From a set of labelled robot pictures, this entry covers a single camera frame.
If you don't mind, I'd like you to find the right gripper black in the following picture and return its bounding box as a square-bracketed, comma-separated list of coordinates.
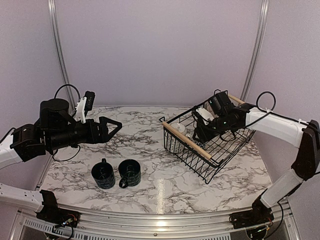
[192, 113, 236, 144]

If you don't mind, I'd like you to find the white patterned mug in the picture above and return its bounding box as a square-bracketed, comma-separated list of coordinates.
[166, 122, 187, 154]

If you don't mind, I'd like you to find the rear wooden rack handle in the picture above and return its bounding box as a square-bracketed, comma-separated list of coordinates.
[228, 94, 245, 105]

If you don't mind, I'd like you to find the black wire dish rack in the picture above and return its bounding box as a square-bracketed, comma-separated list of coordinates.
[160, 99, 255, 184]

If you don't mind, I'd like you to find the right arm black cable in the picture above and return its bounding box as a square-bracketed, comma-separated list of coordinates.
[244, 91, 278, 126]

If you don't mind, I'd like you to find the front wooden rack handle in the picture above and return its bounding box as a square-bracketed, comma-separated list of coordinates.
[161, 121, 212, 160]

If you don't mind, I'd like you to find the dark green mug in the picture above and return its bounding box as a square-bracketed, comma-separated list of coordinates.
[118, 159, 141, 189]

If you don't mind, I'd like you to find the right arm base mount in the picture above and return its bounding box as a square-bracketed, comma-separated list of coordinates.
[229, 196, 275, 229]

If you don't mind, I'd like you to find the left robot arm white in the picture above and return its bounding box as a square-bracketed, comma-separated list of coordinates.
[0, 97, 122, 168]

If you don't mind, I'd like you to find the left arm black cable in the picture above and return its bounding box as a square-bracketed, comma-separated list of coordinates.
[51, 84, 82, 162]

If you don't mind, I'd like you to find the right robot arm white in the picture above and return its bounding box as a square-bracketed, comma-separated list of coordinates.
[191, 91, 320, 224]

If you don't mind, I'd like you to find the aluminium frame post left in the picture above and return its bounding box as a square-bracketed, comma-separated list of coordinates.
[47, 0, 76, 108]

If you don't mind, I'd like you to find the aluminium frame post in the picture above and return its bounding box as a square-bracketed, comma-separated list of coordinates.
[47, 0, 76, 108]
[240, 0, 270, 100]

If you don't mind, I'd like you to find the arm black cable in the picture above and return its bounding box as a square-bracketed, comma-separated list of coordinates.
[244, 91, 278, 126]
[51, 84, 82, 162]

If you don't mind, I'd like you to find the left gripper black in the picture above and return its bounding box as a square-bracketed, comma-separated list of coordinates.
[47, 116, 123, 151]

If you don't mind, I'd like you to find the dark blue mug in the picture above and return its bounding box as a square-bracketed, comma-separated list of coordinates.
[91, 158, 116, 190]

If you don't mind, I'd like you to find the aluminium front table rail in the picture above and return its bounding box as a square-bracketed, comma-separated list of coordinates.
[9, 201, 301, 240]

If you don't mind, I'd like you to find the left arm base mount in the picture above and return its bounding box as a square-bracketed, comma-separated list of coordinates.
[36, 190, 80, 228]

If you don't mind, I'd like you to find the wooden rack handle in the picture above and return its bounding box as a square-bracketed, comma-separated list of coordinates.
[228, 94, 245, 105]
[161, 121, 212, 160]

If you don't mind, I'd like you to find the aluminium frame post right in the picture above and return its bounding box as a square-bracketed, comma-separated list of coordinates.
[240, 0, 270, 100]

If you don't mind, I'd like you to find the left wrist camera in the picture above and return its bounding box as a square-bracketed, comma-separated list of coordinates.
[74, 91, 96, 124]

